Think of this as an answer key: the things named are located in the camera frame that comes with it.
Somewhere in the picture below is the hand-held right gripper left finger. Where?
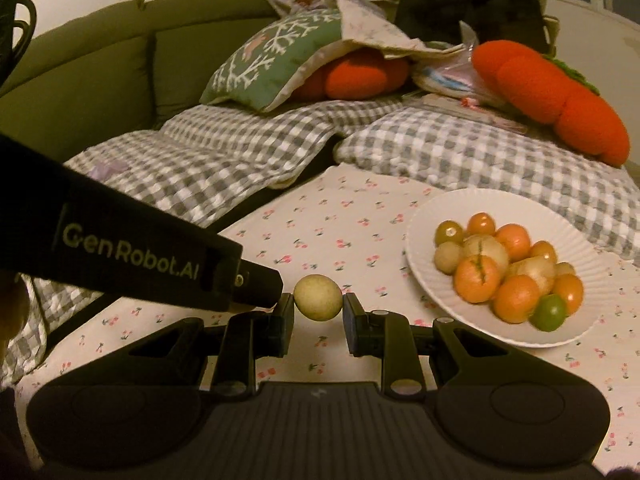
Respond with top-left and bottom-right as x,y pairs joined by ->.
70,293 -> 296,401

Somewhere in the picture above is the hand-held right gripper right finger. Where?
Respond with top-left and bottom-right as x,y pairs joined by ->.
343,293 -> 582,401

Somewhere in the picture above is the right grey checkered pillow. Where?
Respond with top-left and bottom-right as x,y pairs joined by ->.
334,107 -> 640,266

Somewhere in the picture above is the small orange pumpkin cushion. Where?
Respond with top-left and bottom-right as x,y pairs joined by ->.
287,47 -> 411,102

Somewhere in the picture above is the large orange plush cushion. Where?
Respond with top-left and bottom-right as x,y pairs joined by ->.
472,40 -> 631,168

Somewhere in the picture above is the orange tangerine with stem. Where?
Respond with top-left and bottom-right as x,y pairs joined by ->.
453,241 -> 502,304

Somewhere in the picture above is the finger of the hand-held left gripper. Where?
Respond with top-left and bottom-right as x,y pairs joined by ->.
231,259 -> 284,311

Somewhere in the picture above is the left grey checkered pillow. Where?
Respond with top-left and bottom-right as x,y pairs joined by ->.
0,96 -> 418,386

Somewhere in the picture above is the bright green tomato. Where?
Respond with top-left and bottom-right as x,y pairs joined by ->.
530,294 -> 568,333

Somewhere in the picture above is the black cable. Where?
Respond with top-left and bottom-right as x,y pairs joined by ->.
0,0 -> 40,96

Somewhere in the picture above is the white ribbed plate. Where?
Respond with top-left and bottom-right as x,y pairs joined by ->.
405,188 -> 615,348

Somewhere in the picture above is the beige floral cloth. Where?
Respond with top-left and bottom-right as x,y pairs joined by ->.
260,0 -> 466,61

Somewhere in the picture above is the green sofa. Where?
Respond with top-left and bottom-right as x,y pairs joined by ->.
0,0 -> 281,166

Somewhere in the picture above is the grey checkered pillow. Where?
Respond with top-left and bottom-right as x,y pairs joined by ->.
0,96 -> 418,386
334,107 -> 640,266

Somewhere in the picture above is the round pale yellow pear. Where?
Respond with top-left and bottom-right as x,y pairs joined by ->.
461,234 -> 510,273
507,255 -> 557,296

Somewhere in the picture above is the clear plastic bag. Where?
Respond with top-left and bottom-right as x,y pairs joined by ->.
412,22 -> 511,106

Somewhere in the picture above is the cherry print tablecloth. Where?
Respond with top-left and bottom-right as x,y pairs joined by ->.
15,162 -> 640,471

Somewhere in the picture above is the olive green tomato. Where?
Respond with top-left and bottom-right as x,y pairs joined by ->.
434,220 -> 465,247

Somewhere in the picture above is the person's left hand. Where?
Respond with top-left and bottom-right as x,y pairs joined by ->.
0,271 -> 30,361

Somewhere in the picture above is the green pillow with branch print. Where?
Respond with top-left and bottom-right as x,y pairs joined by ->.
200,10 -> 361,113

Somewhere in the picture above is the black bag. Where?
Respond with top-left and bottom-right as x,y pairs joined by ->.
395,0 -> 551,53

